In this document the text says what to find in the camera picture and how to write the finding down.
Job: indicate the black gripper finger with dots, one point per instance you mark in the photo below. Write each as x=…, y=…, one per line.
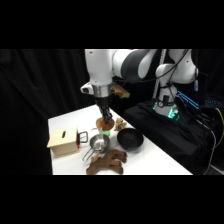
x=103, y=114
x=109, y=114

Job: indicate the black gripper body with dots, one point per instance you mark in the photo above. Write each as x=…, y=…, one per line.
x=102, y=101

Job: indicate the brown potato toy with face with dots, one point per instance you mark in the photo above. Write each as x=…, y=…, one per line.
x=105, y=124

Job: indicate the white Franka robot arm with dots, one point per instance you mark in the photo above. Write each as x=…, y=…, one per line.
x=133, y=66

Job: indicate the black bowl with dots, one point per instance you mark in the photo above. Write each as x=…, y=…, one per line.
x=130, y=138

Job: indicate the small tan plush toy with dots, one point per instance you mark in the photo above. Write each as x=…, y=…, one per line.
x=120, y=124

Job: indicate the green sponge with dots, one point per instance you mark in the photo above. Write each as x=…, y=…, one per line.
x=106, y=133

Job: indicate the brown reindeer plush toy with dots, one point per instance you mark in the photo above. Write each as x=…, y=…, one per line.
x=107, y=161

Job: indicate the black curtain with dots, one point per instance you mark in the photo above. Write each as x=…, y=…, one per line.
x=40, y=86

